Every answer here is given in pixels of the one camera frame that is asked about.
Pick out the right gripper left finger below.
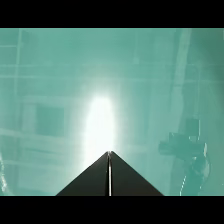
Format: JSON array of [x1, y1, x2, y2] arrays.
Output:
[[55, 150, 110, 197]]

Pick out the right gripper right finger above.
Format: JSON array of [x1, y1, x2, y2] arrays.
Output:
[[109, 150, 164, 197]]

